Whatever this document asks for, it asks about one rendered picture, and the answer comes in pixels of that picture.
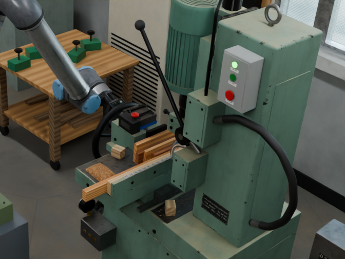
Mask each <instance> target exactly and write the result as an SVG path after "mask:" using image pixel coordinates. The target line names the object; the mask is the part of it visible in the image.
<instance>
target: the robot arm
mask: <svg viewBox="0 0 345 259"><path fill-rule="evenodd" d="M5 17H7V18H8V19H9V20H10V21H11V22H12V23H13V24H14V26H15V27H16V28H17V29H18V30H21V31H24V32H25V34H26V35H27V37H28V38H29V39H30V41H31V42H32V43H33V45H34V46H35V48H36V49H37V50H38V52H39V53H40V55H41V56H42V57H43V59H44V60H45V62H46V63H47V64H48V66H49V67H50V69H51V70H52V71H53V73H54V74H55V76H56V77H57V78H58V79H56V80H54V81H53V84H52V90H53V94H54V96H55V97H56V98H57V99H58V100H64V99H66V100H67V101H68V102H70V103H72V104H73V105H74V106H76V107H77V108H79V109H80V110H81V111H82V112H84V113H86V114H92V113H94V112H95V111H97V109H98V108H99V106H103V117H104V116H105V115H106V114H107V113H108V112H109V111H110V110H111V109H113V108H114V107H116V106H118V105H120V104H122V103H125V101H124V100H123V99H122V98H120V99H119V98H115V97H114V96H113V95H112V90H111V89H110V88H109V87H108V86H107V85H106V84H105V82H104V81H103V80H102V79H101V78H100V76H99V75H98V74H97V72H96V71H95V70H94V69H93V68H92V67H90V66H83V67H81V68H79V69H77V68H76V66H75V65H74V63H73V62H72V60H71V59H70V57H69V56H68V54H67V53H66V51H65V49H64V48H63V46H62V45H61V44H60V42H59V41H58V39H57V38H56V36H55V35H54V33H53V32H52V30H51V29H50V27H49V26H48V24H47V23H46V21H45V20H44V18H43V17H44V11H43V9H42V7H41V6H40V4H39V3H38V2H37V0H0V31H1V28H2V25H3V23H4V20H5ZM122 112H123V111H122ZM120 113H121V112H120ZM120 113H118V114H117V115H115V116H114V117H113V118H112V119H111V120H110V121H109V122H108V123H107V125H106V126H105V128H104V130H106V131H107V130H110V129H111V122H112V121H114V120H116V119H118V118H119V114H120Z"/></svg>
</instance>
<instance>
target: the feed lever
mask: <svg viewBox="0 0 345 259"><path fill-rule="evenodd" d="M135 28H136V30H138V31H140V32H141V35H142V37H143V39H144V42H145V44H146V46H147V49H148V51H149V54H150V56H151V58H152V61H153V63H154V65H155V68H156V70H157V72H158V75H159V77H160V79H161V82H162V84H163V86H164V89H165V91H166V94H167V96H168V98H169V101H170V103H171V105H172V108H173V110H174V112H175V115H176V117H177V119H178V122H179V124H180V127H179V128H177V129H176V130H175V138H176V140H177V142H178V143H179V144H180V145H187V144H189V143H190V144H191V146H192V147H193V148H194V150H195V151H196V152H197V154H200V153H201V150H200V148H199V147H198V146H197V145H196V144H195V143H193V142H192V141H190V140H189V139H187V138H186V137H184V136H183V128H184V123H183V120H182V118H181V116H180V113H179V111H178V108H177V106H176V104H175V101H174V99H173V97H172V94H171V92H170V90H169V87H168V85H167V83H166V80H165V78H164V76H163V73H162V70H161V68H160V66H159V63H158V61H157V58H156V56H155V54H154V51H153V49H152V47H151V44H150V42H149V40H148V37H147V35H146V33H145V30H144V28H145V22H144V21H143V20H137V21H136V22H135Z"/></svg>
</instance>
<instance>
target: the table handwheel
mask: <svg viewBox="0 0 345 259"><path fill-rule="evenodd" d="M135 105H138V103H135V102H126V103H122V104H120V105H118V106H116V107H114V108H113V109H111V110H110V111H109V112H108V113H107V114H106V115H105V116H104V117H103V118H102V120H101V121H100V122H99V124H98V125H97V127H96V129H95V132H94V135H93V138H92V154H93V156H94V158H95V159H98V158H100V157H102V156H101V154H100V151H99V141H100V137H111V133H102V132H103V130H104V128H105V126H106V125H107V123H108V122H109V121H110V120H111V119H112V118H113V117H114V116H115V115H117V114H118V113H120V112H122V111H123V110H124V109H127V108H130V107H132V106H135Z"/></svg>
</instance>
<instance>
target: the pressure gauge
mask: <svg viewBox="0 0 345 259"><path fill-rule="evenodd" d="M94 206H95V200H94V199H92V200H90V201H87V202H85V201H84V200H82V198H81V200H80V201H79V203H78V208H79V209H80V210H81V211H83V212H84V213H87V216H90V215H91V211H92V210H93V209H94Z"/></svg>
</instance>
